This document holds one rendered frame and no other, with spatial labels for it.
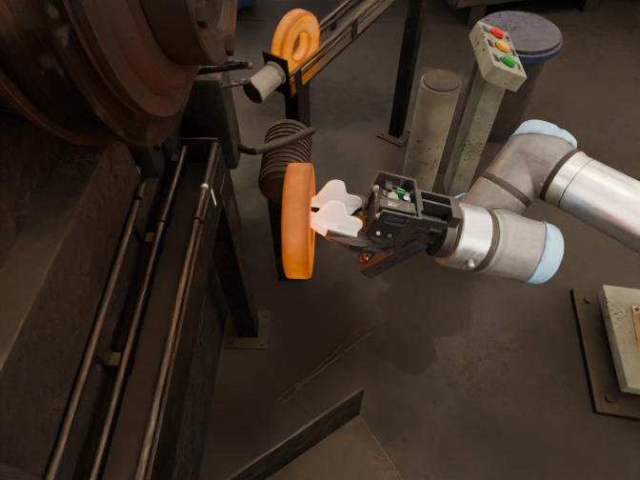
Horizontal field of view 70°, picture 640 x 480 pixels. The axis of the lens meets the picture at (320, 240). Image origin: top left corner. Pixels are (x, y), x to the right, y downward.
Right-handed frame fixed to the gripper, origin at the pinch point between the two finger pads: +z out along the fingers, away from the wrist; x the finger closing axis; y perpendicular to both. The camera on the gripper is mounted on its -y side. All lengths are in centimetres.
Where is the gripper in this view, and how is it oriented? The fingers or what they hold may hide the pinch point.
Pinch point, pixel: (300, 211)
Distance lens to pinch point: 61.0
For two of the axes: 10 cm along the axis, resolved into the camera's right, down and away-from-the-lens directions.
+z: -9.6, -2.0, -2.0
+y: 2.8, -5.8, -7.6
